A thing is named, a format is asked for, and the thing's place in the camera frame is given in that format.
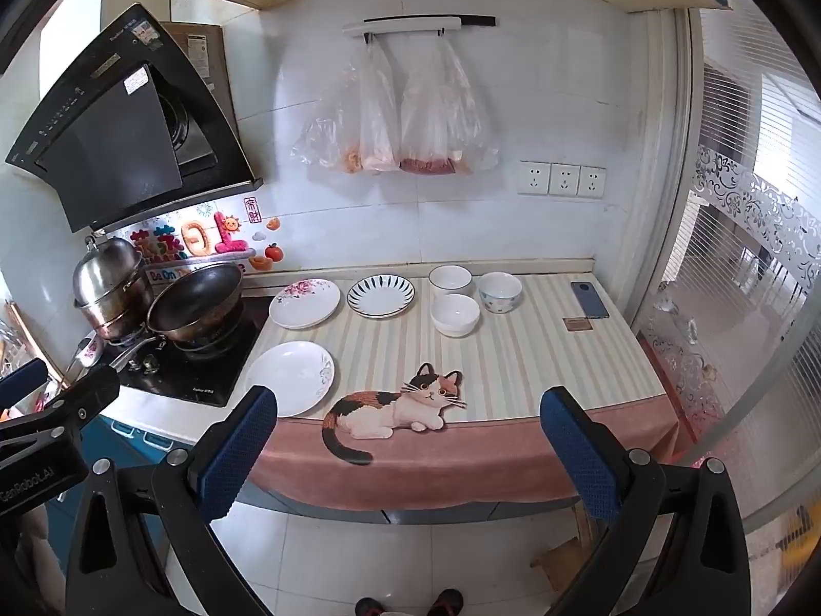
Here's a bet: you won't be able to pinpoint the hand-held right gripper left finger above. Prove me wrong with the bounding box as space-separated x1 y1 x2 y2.
64 385 280 616

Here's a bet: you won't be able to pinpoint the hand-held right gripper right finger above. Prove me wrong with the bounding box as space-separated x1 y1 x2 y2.
539 386 753 616

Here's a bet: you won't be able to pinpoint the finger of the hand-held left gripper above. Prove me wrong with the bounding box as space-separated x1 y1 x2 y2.
0 364 123 445
0 358 50 407

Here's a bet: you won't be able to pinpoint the white plate grey floral rim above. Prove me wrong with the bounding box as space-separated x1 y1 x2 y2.
245 341 336 418

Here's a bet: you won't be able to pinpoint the pink floral plate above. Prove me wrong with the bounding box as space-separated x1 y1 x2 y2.
268 278 342 331

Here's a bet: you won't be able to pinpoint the blue patterned bowl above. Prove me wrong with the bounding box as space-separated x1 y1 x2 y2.
478 271 523 315

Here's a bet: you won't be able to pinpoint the white bowl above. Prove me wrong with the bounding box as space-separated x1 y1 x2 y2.
430 294 481 338
428 265 474 300

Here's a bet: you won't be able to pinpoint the blue striped plate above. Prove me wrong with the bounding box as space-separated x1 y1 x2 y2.
347 275 417 320

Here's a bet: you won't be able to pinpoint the person's left forearm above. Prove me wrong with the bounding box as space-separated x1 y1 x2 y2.
0 506 66 616

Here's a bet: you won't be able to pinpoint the small floral enamel cup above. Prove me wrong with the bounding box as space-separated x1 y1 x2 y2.
61 332 107 387

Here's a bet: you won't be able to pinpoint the black gas stove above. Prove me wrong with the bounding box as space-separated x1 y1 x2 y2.
96 295 274 409

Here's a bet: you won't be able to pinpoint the wooden stool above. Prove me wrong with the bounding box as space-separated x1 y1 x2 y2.
530 500 618 592

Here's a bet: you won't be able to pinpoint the striped cat print tablecloth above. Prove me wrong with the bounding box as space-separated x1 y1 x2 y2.
247 273 681 512

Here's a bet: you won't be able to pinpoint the steel steamer pot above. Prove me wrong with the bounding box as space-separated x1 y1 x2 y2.
72 235 155 341

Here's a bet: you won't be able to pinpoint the dark frying pan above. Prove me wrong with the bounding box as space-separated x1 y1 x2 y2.
108 261 245 374

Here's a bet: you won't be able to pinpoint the patterned glass sliding door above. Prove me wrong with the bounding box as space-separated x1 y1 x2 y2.
641 13 821 530

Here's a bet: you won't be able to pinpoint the black range hood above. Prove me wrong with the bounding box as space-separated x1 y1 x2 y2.
5 3 264 234

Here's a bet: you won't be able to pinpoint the clear plastic bag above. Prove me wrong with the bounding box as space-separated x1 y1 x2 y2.
398 35 501 176
290 38 402 176

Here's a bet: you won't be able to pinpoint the colourful wall stickers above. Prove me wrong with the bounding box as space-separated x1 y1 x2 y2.
125 198 287 280

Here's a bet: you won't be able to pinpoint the white wall socket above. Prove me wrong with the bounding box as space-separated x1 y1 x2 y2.
518 161 551 197
578 165 608 199
549 163 581 198

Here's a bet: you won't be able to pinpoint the white wall hook rail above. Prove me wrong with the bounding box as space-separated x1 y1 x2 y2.
342 14 498 41

